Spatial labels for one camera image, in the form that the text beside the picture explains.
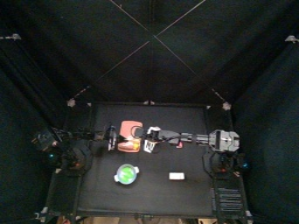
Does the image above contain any white toy knife holder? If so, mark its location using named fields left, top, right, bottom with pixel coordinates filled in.
left=142, top=125, right=162, bottom=154

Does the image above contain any salmon pink cutting board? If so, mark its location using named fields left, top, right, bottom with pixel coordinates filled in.
left=116, top=120, right=144, bottom=154

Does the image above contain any thin diagonal frame cord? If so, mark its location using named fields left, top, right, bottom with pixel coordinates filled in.
left=106, top=0, right=226, bottom=102
left=72, top=0, right=206, bottom=100

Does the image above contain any small white box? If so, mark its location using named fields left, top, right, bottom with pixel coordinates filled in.
left=168, top=171, right=186, bottom=180

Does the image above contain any white printed label plate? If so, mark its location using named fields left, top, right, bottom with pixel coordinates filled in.
left=214, top=186, right=245, bottom=216

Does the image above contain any pale toy food piece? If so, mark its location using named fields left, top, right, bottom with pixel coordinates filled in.
left=117, top=139, right=134, bottom=148

